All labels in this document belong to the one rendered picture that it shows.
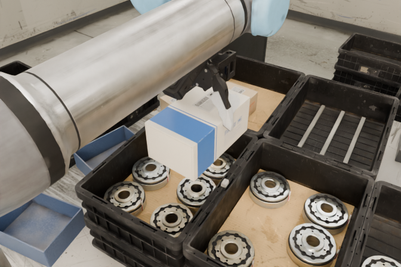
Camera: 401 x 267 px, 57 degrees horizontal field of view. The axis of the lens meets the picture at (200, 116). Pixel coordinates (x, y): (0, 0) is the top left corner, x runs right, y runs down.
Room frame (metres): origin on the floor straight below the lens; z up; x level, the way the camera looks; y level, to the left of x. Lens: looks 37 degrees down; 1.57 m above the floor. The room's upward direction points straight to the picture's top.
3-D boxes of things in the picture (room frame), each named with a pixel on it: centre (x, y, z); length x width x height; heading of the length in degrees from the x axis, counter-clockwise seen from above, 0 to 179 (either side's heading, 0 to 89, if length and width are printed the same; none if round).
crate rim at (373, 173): (0.86, -0.40, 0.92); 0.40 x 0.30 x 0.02; 149
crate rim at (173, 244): (0.68, 0.07, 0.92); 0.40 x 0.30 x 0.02; 149
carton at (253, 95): (1.00, -0.10, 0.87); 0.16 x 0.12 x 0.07; 145
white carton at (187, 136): (0.61, 0.00, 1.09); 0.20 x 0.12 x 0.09; 143
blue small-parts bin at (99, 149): (0.90, 0.29, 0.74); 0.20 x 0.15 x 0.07; 134
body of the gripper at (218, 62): (0.63, -0.02, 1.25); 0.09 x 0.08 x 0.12; 143
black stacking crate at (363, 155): (0.86, -0.40, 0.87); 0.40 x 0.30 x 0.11; 149
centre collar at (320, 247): (0.49, -0.25, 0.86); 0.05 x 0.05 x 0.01
